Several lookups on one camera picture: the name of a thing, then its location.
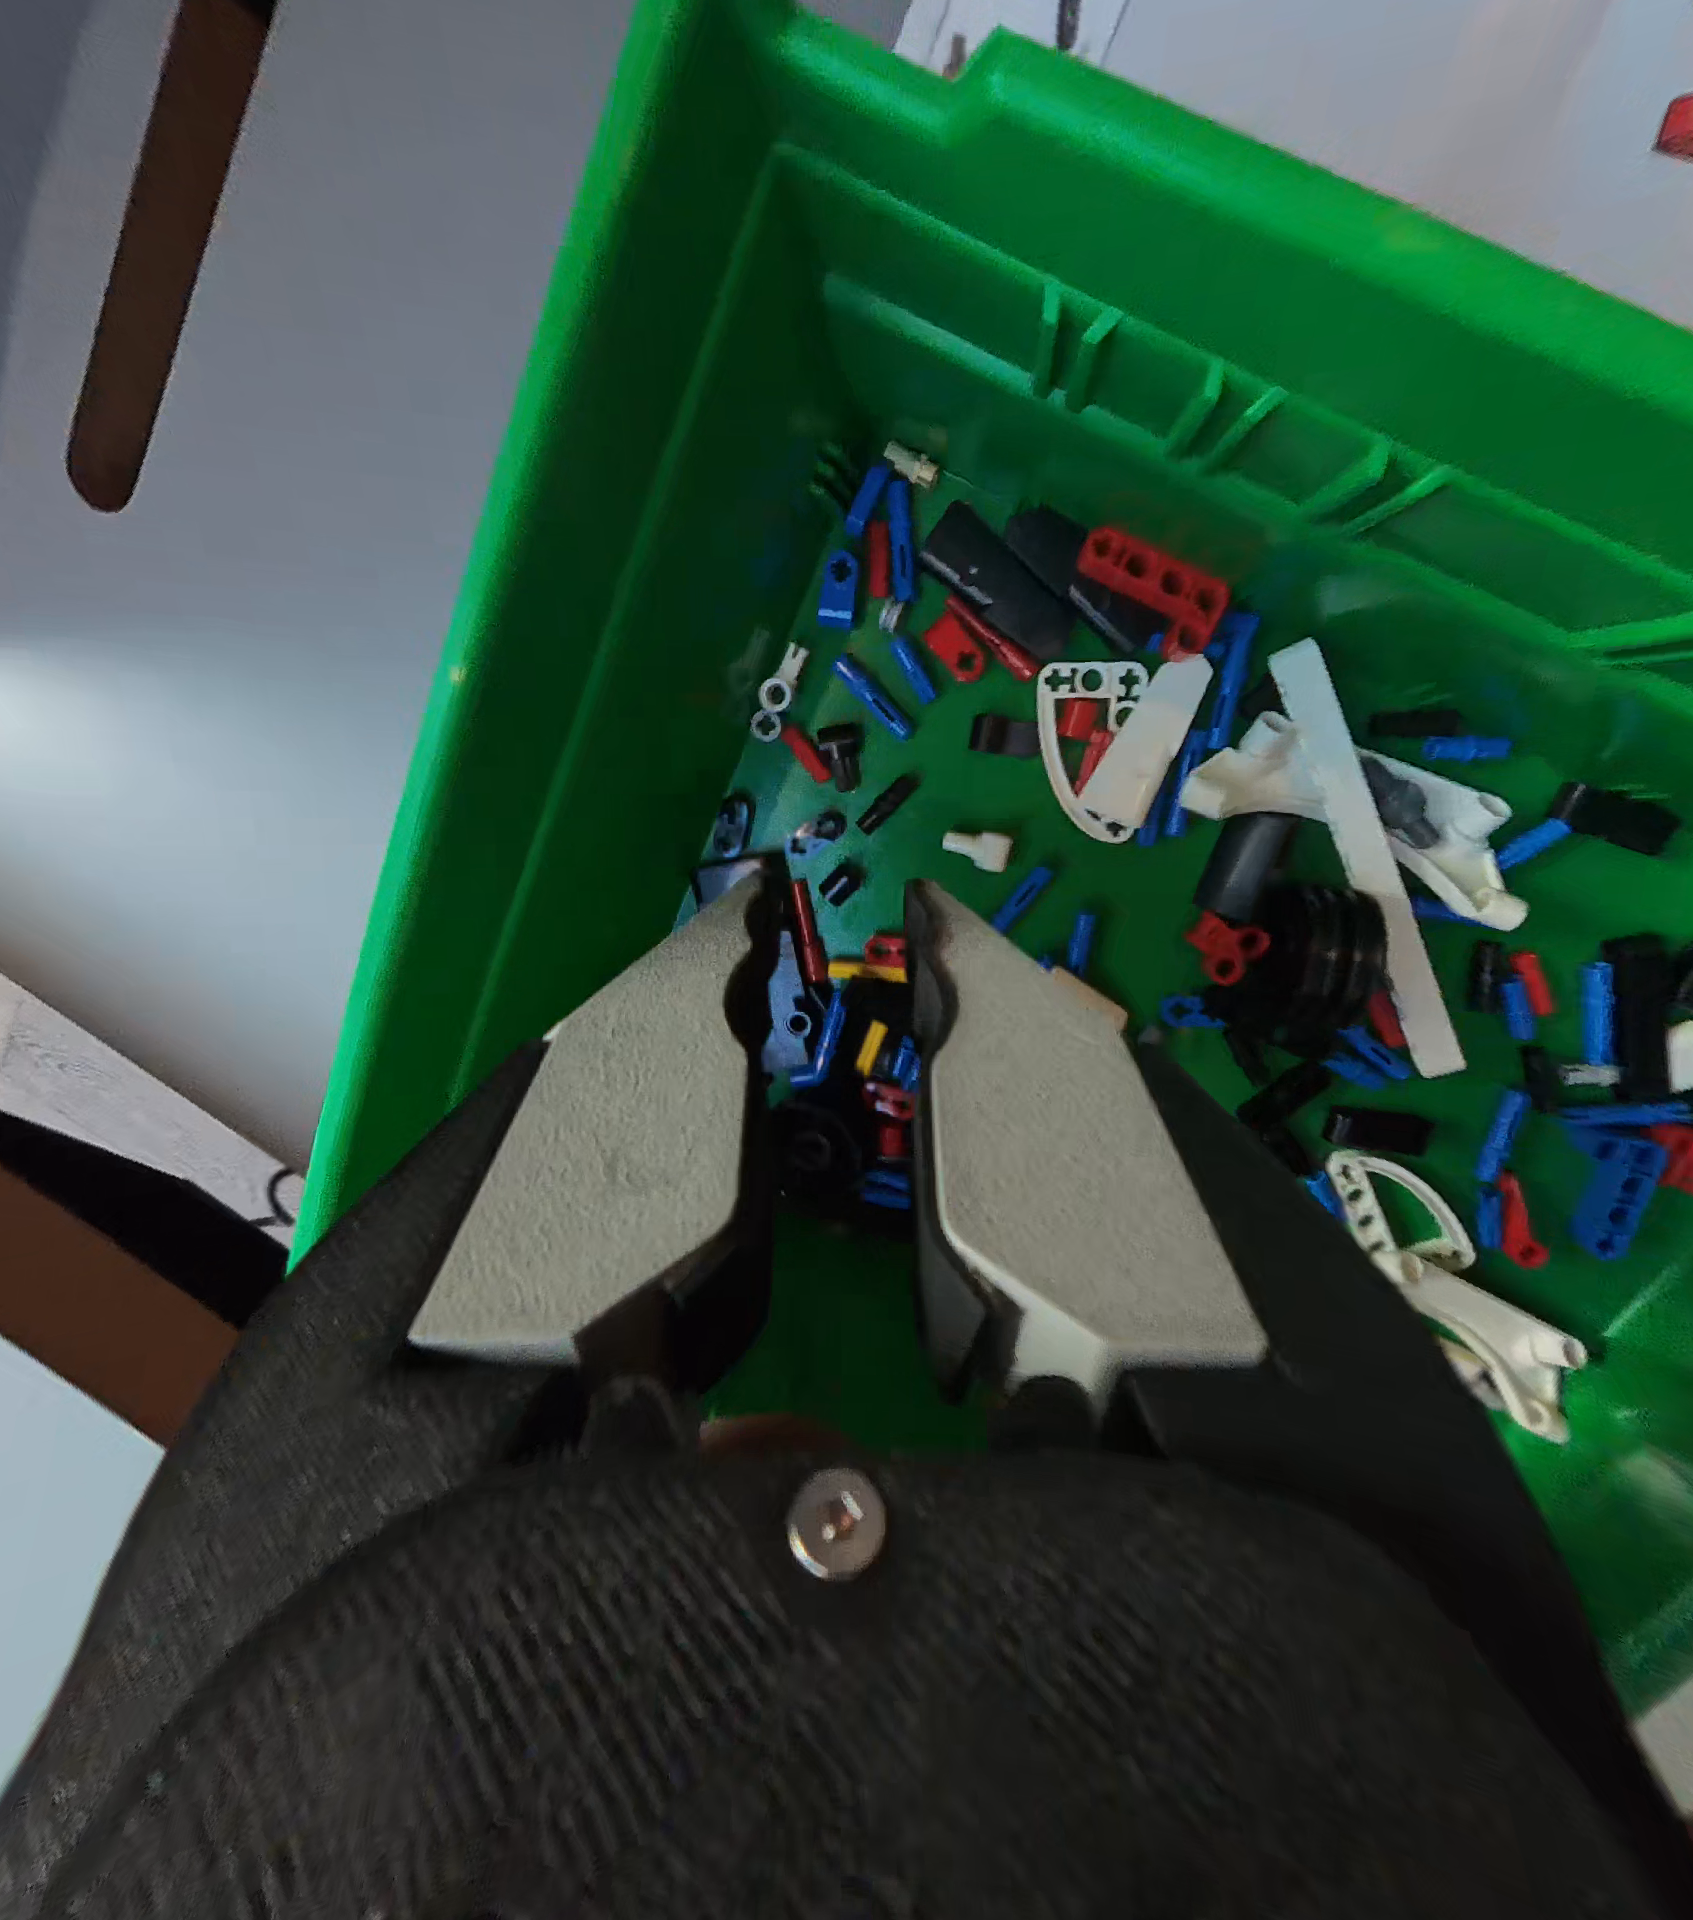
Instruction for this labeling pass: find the thick instruction booklet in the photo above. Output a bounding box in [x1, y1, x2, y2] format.
[892, 0, 1693, 382]

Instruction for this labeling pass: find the black ribbed rubber piece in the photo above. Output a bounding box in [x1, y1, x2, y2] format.
[1243, 884, 1391, 1044]

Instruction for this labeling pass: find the red angled holed beam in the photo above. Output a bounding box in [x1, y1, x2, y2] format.
[1080, 525, 1233, 658]

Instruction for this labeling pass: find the pile of small toy bricks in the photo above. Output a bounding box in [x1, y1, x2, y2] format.
[689, 437, 1693, 1449]

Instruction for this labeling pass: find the white curved frame piece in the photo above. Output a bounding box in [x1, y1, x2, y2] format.
[1038, 658, 1167, 844]

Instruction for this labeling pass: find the green plastic storage bin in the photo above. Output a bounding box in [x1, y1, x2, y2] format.
[288, 0, 1693, 1720]

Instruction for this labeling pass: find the long white panel piece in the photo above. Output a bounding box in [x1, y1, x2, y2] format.
[1265, 638, 1472, 1080]

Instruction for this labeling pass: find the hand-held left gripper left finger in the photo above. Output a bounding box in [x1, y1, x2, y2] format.
[403, 870, 787, 1389]

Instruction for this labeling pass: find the black curved panel piece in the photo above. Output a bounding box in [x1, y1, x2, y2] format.
[1006, 508, 1163, 658]
[923, 503, 1077, 663]

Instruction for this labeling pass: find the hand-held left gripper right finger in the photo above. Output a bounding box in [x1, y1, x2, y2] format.
[903, 877, 1270, 1404]

